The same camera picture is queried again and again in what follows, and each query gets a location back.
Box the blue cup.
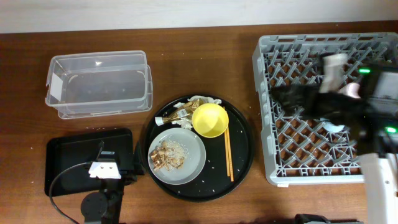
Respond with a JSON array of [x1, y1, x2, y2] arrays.
[[320, 118, 345, 133]]

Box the pink cup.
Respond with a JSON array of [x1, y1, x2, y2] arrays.
[[338, 83, 360, 99]]

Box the yellow bowl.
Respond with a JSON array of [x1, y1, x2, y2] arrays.
[[192, 103, 229, 138]]

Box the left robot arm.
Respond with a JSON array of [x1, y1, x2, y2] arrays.
[[80, 141, 145, 224]]

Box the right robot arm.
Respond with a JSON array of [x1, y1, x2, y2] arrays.
[[271, 54, 397, 223]]

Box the grey dishwasher rack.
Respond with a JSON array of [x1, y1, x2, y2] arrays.
[[252, 32, 397, 187]]

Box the black rectangular tray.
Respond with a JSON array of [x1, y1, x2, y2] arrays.
[[44, 128, 133, 197]]

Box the food scraps with rice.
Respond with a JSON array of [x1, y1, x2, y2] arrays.
[[149, 140, 188, 171]]

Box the clear plastic storage bin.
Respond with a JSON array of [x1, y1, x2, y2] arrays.
[[45, 50, 153, 119]]

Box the grey plate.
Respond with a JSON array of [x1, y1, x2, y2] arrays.
[[147, 128, 206, 185]]

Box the crumpled white napkin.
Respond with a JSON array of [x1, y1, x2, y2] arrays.
[[154, 95, 222, 130]]

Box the round black serving tray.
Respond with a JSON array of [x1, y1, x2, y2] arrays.
[[140, 100, 255, 202]]

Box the gold foil wrapper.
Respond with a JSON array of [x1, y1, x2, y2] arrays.
[[157, 98, 204, 125]]

